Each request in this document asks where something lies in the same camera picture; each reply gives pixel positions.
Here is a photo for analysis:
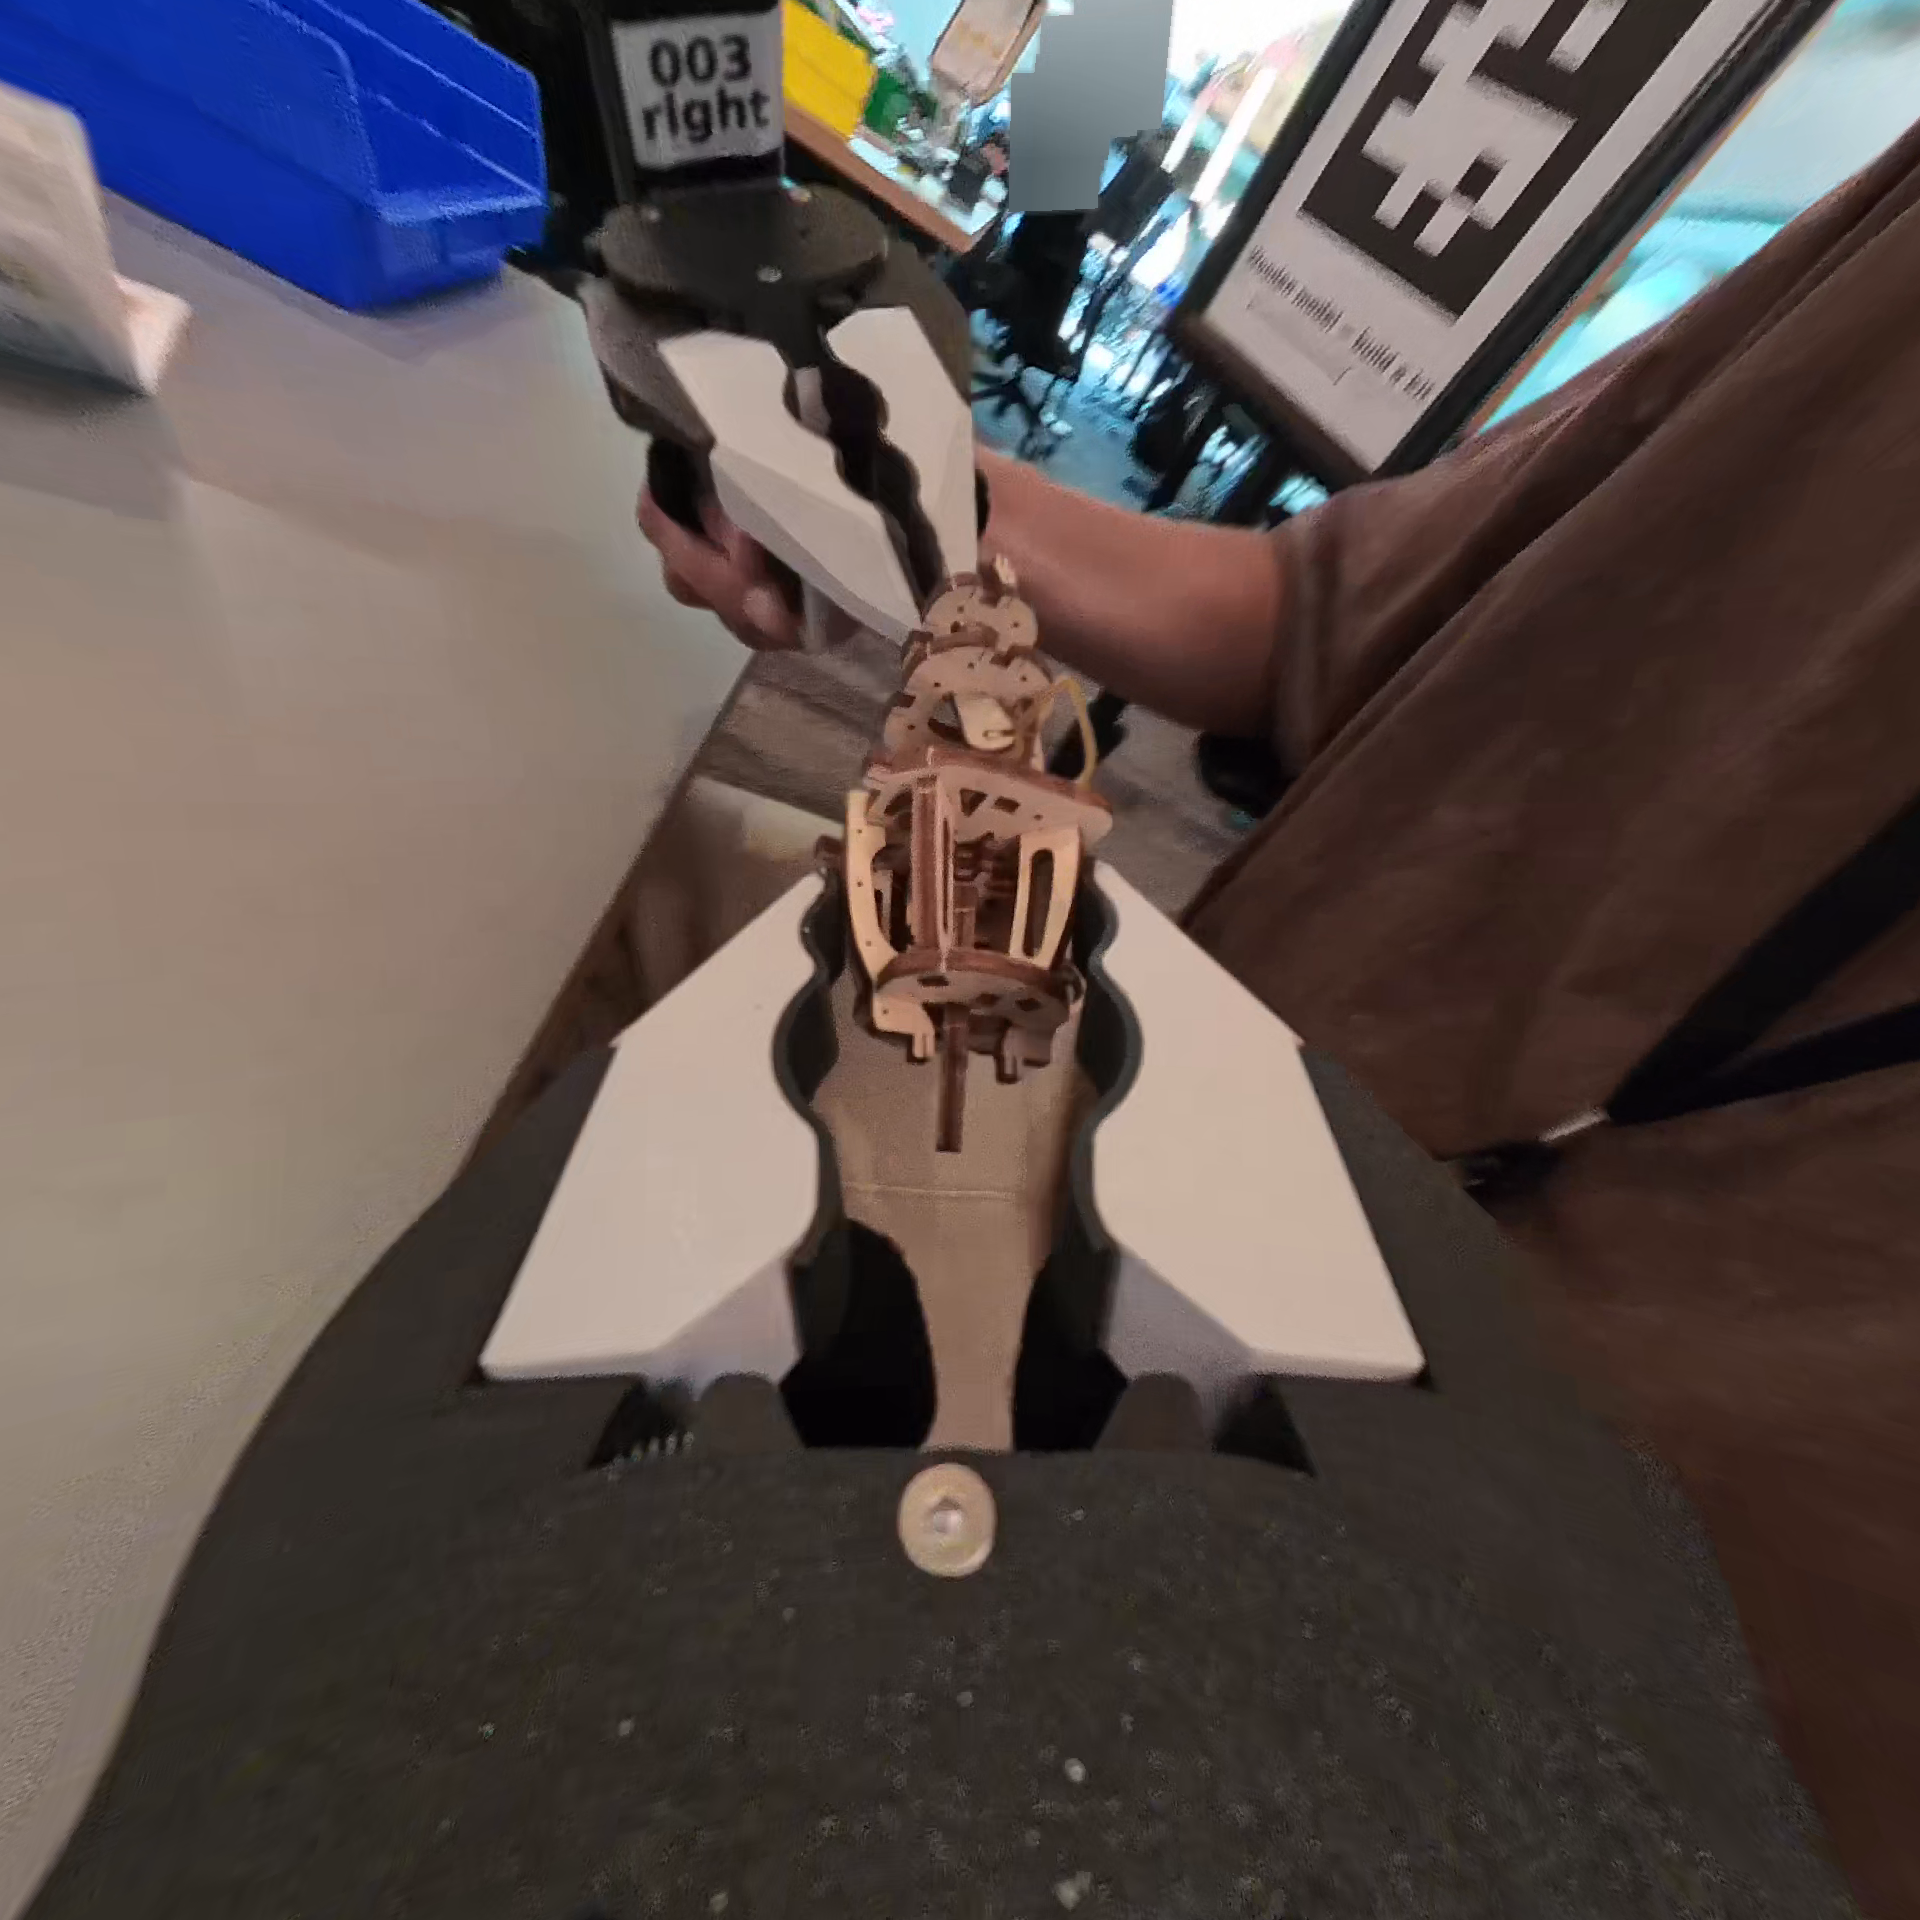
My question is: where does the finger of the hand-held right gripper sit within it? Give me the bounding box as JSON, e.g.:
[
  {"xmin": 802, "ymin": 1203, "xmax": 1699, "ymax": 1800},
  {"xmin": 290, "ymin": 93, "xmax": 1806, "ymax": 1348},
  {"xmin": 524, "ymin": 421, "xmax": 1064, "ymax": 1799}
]
[
  {"xmin": 660, "ymin": 333, "xmax": 926, "ymax": 643},
  {"xmin": 824, "ymin": 306, "xmax": 984, "ymax": 590}
]

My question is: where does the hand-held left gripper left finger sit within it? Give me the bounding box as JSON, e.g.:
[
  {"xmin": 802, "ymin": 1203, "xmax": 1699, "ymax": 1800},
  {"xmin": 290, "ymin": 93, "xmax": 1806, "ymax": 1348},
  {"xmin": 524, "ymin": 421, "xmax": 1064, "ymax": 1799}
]
[{"xmin": 481, "ymin": 876, "xmax": 842, "ymax": 1400}]

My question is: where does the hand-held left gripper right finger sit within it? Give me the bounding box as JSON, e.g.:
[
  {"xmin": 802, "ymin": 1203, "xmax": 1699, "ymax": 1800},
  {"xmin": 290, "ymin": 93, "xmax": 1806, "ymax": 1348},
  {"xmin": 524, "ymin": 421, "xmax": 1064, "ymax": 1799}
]
[{"xmin": 1073, "ymin": 867, "xmax": 1428, "ymax": 1405}]

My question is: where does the wooden mechanical model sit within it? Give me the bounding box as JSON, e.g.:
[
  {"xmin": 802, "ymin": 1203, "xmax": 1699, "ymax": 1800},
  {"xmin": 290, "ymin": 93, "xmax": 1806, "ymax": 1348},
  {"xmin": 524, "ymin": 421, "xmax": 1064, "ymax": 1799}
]
[{"xmin": 816, "ymin": 555, "xmax": 1129, "ymax": 1154}]

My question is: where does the person's right forearm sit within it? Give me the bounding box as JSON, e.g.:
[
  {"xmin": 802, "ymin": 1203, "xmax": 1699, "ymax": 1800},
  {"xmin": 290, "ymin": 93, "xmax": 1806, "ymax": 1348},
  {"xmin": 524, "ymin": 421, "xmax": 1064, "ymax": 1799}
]
[{"xmin": 975, "ymin": 446, "xmax": 1311, "ymax": 741}]

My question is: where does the person's right hand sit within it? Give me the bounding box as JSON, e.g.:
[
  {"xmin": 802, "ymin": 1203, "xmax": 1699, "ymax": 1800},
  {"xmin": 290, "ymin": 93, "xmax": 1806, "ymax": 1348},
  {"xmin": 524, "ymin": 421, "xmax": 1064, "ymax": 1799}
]
[{"xmin": 636, "ymin": 498, "xmax": 809, "ymax": 655}]

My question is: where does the wooden background table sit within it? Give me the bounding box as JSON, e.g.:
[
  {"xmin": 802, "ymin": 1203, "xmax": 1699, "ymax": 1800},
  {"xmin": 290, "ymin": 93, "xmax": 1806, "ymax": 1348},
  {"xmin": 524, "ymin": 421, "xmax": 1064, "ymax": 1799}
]
[{"xmin": 782, "ymin": 105, "xmax": 1001, "ymax": 258}]

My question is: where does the yellow plastic bin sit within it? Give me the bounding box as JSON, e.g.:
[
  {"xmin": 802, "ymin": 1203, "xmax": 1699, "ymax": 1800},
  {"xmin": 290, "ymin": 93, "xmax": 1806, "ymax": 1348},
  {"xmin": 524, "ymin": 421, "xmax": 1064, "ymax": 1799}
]
[{"xmin": 781, "ymin": 0, "xmax": 876, "ymax": 111}]

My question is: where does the blue plastic storage bin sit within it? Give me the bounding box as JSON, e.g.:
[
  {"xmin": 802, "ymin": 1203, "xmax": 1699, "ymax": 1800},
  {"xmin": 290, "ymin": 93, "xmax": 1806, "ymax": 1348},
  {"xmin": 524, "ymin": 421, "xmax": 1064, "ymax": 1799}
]
[{"xmin": 0, "ymin": 0, "xmax": 552, "ymax": 315}]

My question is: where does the black framed marker sign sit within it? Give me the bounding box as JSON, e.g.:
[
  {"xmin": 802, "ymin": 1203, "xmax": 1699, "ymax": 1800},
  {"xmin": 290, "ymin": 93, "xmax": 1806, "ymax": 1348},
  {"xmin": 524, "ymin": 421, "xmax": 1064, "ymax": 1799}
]
[{"xmin": 1167, "ymin": 0, "xmax": 1845, "ymax": 487}]

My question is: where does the black shoulder strap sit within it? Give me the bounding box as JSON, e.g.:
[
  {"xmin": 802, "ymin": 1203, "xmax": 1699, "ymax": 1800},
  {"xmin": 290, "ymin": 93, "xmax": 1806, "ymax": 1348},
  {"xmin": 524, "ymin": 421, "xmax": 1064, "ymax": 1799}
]
[{"xmin": 1463, "ymin": 841, "xmax": 1920, "ymax": 1191}]

